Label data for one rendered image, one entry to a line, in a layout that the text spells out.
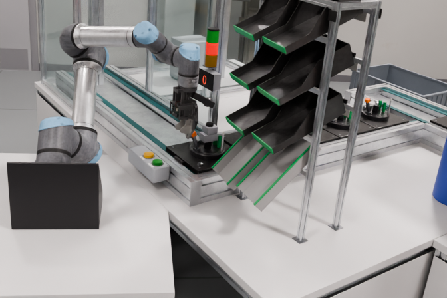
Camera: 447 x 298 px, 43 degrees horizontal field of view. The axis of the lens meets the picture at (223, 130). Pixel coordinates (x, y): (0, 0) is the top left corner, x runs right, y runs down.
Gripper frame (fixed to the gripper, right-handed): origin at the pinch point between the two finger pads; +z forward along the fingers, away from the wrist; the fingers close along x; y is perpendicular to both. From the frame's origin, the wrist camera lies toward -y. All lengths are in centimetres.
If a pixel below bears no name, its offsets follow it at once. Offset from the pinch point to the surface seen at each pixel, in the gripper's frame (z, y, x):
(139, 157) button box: 10.4, 15.9, -9.7
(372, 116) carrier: 7, -102, 3
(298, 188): 20.1, -37.3, 24.7
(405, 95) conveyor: 11, -155, -18
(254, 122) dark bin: -15.6, -6.4, 29.6
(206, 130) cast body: -1.3, -7.1, 1.1
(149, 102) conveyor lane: 11, -18, -64
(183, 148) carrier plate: 9.2, -2.5, -7.0
